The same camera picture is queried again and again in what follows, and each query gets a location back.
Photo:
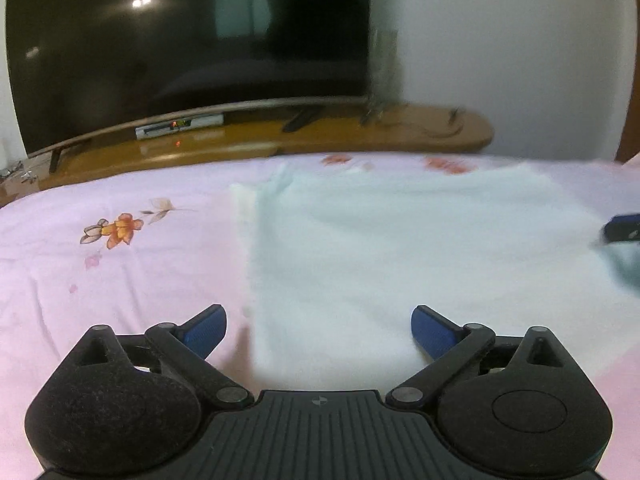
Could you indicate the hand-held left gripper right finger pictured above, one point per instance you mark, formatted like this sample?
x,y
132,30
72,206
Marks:
x,y
432,332

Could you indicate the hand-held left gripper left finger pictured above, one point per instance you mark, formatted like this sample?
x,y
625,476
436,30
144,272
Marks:
x,y
205,332

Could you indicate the glass table lamp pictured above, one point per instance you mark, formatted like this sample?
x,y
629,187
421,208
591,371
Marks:
x,y
382,75

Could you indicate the pink floral bedsheet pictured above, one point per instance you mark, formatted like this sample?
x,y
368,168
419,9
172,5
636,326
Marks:
x,y
125,300

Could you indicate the wooden television cabinet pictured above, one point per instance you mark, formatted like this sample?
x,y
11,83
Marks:
x,y
325,137

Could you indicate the silver set-top box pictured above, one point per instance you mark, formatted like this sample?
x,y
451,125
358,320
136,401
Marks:
x,y
175,127

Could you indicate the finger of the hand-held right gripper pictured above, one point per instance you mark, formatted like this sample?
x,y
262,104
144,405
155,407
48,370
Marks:
x,y
620,229

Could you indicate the white towel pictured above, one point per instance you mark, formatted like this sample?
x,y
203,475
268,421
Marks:
x,y
375,250

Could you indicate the brown wooden door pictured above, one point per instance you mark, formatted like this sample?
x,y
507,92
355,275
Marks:
x,y
631,142

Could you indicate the black curved television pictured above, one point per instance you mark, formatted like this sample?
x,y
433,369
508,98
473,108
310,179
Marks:
x,y
150,50

